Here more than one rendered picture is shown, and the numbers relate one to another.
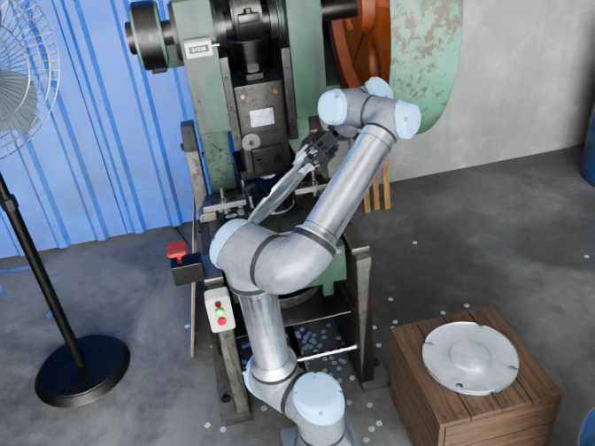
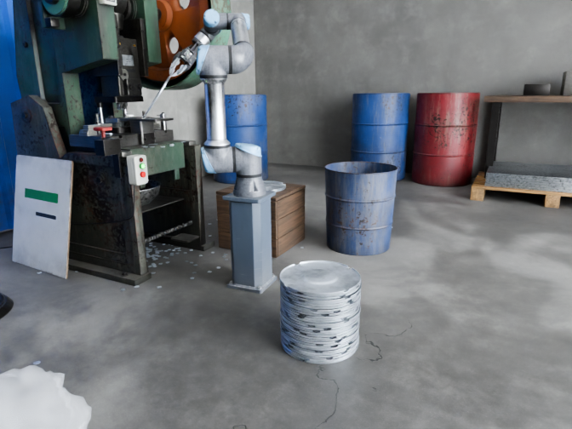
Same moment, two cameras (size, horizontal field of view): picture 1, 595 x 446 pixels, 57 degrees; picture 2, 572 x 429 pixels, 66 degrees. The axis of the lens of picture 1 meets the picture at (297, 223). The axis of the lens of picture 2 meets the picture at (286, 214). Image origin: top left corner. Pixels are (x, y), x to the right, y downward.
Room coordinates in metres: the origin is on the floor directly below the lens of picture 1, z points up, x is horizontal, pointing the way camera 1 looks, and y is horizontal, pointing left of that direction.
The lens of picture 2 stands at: (-0.47, 1.50, 0.91)
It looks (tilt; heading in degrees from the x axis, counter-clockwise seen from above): 16 degrees down; 306
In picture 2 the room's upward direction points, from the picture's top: 1 degrees counter-clockwise
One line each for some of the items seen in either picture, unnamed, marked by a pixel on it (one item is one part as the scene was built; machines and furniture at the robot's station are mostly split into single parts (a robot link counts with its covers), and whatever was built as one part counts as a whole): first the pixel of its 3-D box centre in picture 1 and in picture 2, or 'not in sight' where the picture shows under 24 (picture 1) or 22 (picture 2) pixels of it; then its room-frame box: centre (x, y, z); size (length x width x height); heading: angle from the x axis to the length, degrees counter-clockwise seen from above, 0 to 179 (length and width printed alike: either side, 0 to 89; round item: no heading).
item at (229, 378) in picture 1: (205, 255); (69, 185); (1.75, 0.37, 0.45); 0.92 x 0.12 x 0.90; 9
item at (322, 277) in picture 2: not in sight; (319, 276); (0.30, 0.25, 0.26); 0.29 x 0.29 x 0.01
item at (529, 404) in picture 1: (465, 394); (262, 215); (1.18, -0.49, 0.18); 0.40 x 0.38 x 0.35; 9
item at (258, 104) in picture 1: (260, 120); (122, 65); (1.61, 0.08, 1.04); 0.17 x 0.15 x 0.30; 9
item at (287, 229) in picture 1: (280, 227); (147, 130); (1.48, 0.06, 0.72); 0.25 x 0.14 x 0.14; 9
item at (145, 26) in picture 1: (160, 39); (64, 1); (1.63, 0.33, 1.31); 0.22 x 0.12 x 0.22; 9
